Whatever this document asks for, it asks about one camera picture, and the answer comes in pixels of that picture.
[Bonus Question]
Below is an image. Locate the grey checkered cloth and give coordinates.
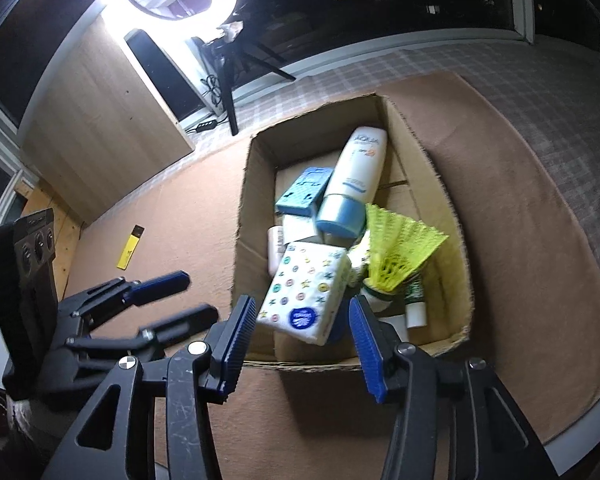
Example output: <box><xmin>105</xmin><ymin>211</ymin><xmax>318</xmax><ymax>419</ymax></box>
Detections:
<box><xmin>192</xmin><ymin>42</ymin><xmax>600</xmax><ymax>281</ymax></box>

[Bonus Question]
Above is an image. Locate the white sunscreen bottle blue cap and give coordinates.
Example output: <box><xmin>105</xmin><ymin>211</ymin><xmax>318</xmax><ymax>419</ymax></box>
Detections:
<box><xmin>315</xmin><ymin>126</ymin><xmax>388</xmax><ymax>238</ymax></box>

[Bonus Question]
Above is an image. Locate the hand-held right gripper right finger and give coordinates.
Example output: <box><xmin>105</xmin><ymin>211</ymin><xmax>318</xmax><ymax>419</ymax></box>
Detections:
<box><xmin>348</xmin><ymin>294</ymin><xmax>561</xmax><ymax>480</ymax></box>

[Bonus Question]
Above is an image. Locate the yellow flat plastic piece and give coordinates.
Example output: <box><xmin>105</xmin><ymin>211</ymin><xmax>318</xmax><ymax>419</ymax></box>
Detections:
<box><xmin>116</xmin><ymin>224</ymin><xmax>144</xmax><ymax>271</ymax></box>

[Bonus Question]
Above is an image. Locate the black ring light cable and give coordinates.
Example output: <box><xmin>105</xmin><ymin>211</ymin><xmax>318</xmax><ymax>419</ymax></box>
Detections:
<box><xmin>200</xmin><ymin>72</ymin><xmax>226</xmax><ymax>121</ymax></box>

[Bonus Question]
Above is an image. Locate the pine plank panel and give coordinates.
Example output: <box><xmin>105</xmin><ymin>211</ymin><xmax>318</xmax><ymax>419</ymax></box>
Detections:
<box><xmin>12</xmin><ymin>175</ymin><xmax>86</xmax><ymax>291</ymax></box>

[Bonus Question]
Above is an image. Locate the white patterned lighter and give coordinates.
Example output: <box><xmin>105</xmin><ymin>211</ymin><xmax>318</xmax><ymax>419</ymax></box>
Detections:
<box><xmin>266</xmin><ymin>225</ymin><xmax>287</xmax><ymax>277</ymax></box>

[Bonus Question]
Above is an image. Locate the dotted white tissue pack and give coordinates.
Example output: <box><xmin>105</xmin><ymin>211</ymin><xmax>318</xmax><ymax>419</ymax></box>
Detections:
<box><xmin>256</xmin><ymin>241</ymin><xmax>353</xmax><ymax>347</ymax></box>

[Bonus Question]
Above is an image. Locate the green lip balm tube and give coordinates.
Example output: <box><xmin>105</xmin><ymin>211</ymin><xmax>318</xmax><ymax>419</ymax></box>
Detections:
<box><xmin>402</xmin><ymin>277</ymin><xmax>427</xmax><ymax>330</ymax></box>

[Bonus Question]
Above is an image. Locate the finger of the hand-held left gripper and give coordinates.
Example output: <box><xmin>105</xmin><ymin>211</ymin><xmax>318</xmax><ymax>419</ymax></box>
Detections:
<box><xmin>70</xmin><ymin>304</ymin><xmax>220</xmax><ymax>361</ymax></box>
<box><xmin>77</xmin><ymin>270</ymin><xmax>191</xmax><ymax>331</ymax></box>

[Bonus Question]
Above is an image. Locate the white ring light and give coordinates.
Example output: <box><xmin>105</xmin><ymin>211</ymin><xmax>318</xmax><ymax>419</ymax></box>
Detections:
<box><xmin>97</xmin><ymin>0</ymin><xmax>253</xmax><ymax>43</ymax></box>

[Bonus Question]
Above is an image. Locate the yellow shuttlecock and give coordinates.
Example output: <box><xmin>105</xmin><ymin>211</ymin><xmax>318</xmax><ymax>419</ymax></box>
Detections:
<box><xmin>357</xmin><ymin>203</ymin><xmax>451</xmax><ymax>313</ymax></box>

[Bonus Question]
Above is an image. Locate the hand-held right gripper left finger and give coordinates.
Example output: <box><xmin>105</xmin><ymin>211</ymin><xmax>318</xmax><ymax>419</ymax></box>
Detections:
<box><xmin>40</xmin><ymin>294</ymin><xmax>257</xmax><ymax>480</ymax></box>

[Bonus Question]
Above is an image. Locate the light wooden board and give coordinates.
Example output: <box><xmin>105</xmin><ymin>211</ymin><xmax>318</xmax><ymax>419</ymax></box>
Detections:
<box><xmin>17</xmin><ymin>10</ymin><xmax>196</xmax><ymax>226</ymax></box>

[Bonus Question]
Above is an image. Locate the cardboard box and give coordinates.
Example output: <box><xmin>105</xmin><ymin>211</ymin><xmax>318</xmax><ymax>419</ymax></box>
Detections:
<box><xmin>230</xmin><ymin>92</ymin><xmax>476</xmax><ymax>373</ymax></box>

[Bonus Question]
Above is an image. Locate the small blue box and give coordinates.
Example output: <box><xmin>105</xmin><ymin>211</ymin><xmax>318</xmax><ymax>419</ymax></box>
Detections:
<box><xmin>274</xmin><ymin>166</ymin><xmax>333</xmax><ymax>218</ymax></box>

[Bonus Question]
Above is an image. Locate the black tripod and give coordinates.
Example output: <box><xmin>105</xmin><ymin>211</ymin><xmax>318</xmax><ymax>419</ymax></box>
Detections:
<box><xmin>200</xmin><ymin>35</ymin><xmax>297</xmax><ymax>136</ymax></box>

